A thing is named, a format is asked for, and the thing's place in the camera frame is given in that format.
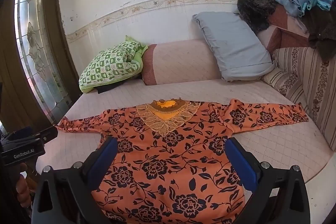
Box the dark cloth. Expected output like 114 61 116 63
98 82 144 94

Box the brown fuzzy cloth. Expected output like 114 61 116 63
302 5 336 62

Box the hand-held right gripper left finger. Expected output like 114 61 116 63
31 136 118 224

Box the light blue pillow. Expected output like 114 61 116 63
192 12 276 82

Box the striped floral pillow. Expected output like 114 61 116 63
262 68 306 105

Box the striped floral backrest cushion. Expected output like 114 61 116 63
273 47 336 153

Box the pink bolster cushion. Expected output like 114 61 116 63
142 39 224 86

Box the dark furry garment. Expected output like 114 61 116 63
237 0 279 33

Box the wooden door with stained glass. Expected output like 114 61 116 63
0 0 82 132

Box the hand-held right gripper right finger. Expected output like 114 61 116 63
224 137 311 224

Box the orange floral blouse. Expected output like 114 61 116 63
54 98 309 224

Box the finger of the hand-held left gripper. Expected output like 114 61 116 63
31 126 58 146

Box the green patterned blanket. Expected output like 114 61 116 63
79 35 149 94

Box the light blue cloth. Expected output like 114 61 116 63
275 0 315 18

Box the person's left hand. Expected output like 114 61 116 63
15 162 31 208

